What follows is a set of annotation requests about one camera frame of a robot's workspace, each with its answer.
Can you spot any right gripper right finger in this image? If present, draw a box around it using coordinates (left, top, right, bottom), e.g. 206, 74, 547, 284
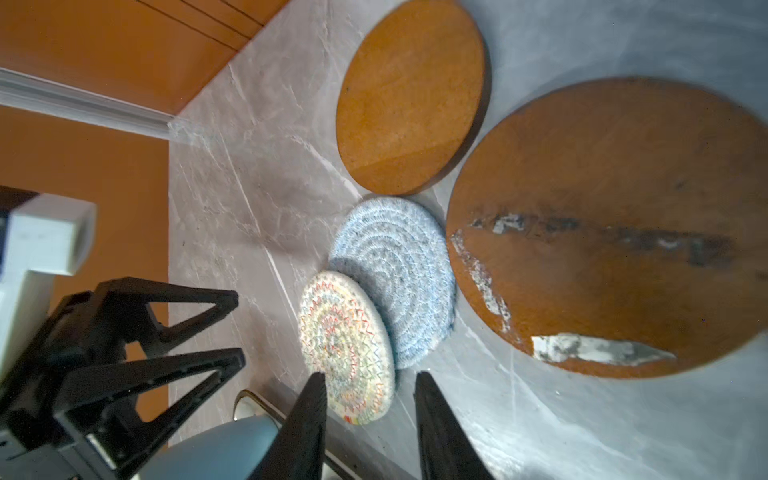
414, 371, 493, 480

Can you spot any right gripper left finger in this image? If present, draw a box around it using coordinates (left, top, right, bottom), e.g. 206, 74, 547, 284
248, 372, 327, 480

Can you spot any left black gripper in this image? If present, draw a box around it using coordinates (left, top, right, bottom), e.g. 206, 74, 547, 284
1, 277, 245, 479

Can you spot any blue grey woven coaster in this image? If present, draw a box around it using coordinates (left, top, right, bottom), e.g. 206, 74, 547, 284
328, 197, 457, 370

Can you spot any dark brown worn coaster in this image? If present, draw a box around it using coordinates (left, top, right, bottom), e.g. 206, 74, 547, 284
445, 77, 767, 379

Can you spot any light brown wooden coaster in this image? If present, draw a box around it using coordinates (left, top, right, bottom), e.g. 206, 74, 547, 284
336, 1, 492, 195

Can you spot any white strawberry serving tray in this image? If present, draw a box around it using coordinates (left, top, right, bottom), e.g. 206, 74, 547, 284
232, 388, 415, 480

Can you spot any light blue mug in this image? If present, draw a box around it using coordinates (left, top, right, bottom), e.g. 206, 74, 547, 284
136, 415, 278, 480

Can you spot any left aluminium corner post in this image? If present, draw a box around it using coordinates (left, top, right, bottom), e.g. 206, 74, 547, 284
1, 68, 174, 140

